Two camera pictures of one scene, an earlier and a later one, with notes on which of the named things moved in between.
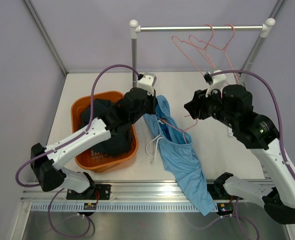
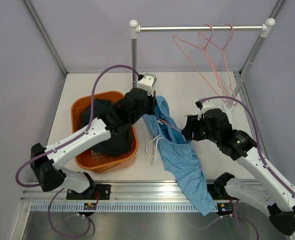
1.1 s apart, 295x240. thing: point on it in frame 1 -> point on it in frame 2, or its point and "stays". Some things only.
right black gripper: x=199 y=100 -> x=192 y=124
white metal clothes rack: x=265 y=30 stays
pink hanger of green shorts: x=191 y=37 -> x=217 y=58
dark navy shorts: x=120 y=142 stays
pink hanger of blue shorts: x=183 y=130 stays
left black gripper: x=153 y=100 stays
